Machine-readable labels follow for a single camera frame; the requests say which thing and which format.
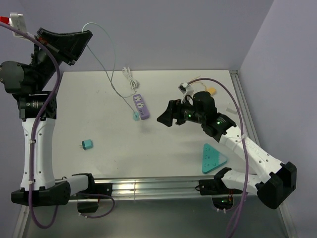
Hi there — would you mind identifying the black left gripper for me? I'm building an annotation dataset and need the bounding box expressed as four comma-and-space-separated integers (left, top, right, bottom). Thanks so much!
29, 28, 92, 91

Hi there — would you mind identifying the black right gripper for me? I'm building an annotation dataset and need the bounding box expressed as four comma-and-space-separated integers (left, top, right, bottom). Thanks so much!
157, 96, 206, 126

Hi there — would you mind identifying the teal charging cable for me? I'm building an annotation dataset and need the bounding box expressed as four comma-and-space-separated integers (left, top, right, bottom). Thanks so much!
81, 22, 140, 117

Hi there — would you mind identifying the teal charger adapter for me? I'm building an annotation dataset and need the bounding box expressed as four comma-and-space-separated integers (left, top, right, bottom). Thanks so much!
132, 112, 140, 121

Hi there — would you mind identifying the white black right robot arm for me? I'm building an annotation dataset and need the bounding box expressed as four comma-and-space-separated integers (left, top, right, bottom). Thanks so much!
157, 92, 297, 209

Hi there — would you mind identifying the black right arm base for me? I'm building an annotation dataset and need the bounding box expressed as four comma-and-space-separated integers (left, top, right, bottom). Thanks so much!
195, 179, 242, 210

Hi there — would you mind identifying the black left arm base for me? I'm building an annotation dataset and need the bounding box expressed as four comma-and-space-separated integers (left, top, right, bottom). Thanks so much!
70, 182, 115, 217

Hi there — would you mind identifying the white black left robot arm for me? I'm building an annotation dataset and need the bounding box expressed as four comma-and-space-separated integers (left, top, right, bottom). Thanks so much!
0, 28, 97, 207

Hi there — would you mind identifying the small teal charger plug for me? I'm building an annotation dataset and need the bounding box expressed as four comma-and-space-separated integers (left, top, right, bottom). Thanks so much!
80, 139, 94, 150

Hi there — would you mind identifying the purple power strip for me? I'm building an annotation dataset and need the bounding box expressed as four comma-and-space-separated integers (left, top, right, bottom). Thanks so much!
132, 94, 150, 120

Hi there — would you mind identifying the teal triangular power strip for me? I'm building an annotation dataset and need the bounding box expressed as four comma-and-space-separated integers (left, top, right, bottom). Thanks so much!
202, 143, 228, 174

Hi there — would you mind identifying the small white block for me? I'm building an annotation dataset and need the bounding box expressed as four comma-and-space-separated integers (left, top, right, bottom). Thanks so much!
226, 104, 237, 114

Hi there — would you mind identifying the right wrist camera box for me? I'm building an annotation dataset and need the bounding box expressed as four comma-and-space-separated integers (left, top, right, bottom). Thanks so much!
178, 82, 194, 96

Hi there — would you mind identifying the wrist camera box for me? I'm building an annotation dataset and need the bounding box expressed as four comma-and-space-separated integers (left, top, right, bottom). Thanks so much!
0, 12, 28, 34
178, 82, 194, 96

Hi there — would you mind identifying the white coiled power cord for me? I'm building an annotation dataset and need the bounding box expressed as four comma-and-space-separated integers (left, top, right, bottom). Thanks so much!
121, 67, 141, 95

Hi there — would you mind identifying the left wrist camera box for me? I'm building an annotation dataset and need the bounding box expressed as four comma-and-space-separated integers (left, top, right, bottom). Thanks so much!
0, 12, 28, 34

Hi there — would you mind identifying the aluminium front rail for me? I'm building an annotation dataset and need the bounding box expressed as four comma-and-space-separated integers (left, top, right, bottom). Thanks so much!
24, 176, 283, 203

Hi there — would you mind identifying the aluminium rail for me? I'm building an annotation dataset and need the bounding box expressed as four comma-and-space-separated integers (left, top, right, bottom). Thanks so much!
24, 176, 283, 203
229, 70, 260, 145

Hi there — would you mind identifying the aluminium right rail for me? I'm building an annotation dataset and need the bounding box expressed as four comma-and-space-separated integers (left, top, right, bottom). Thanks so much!
229, 70, 260, 145

